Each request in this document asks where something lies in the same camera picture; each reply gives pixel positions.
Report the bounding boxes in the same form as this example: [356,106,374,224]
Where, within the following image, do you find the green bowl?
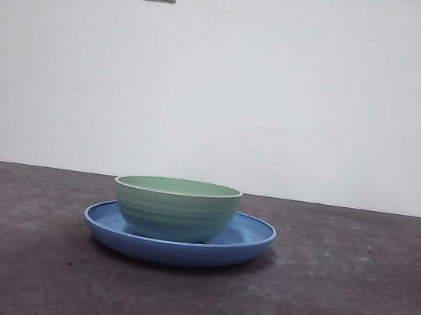
[107,170,246,250]

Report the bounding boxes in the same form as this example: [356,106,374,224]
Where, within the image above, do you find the blue plate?
[79,192,279,278]

